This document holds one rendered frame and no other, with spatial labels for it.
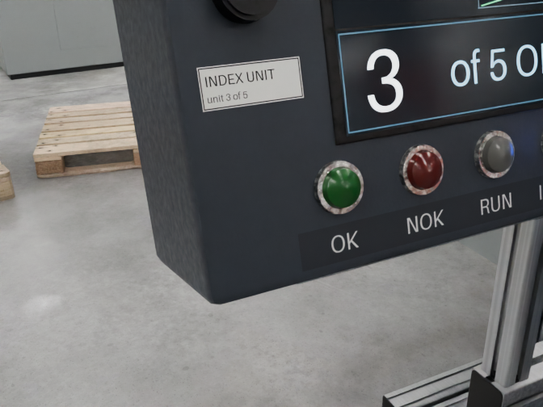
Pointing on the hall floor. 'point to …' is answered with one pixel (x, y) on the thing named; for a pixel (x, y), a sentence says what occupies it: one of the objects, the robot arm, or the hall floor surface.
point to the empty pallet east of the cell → (86, 138)
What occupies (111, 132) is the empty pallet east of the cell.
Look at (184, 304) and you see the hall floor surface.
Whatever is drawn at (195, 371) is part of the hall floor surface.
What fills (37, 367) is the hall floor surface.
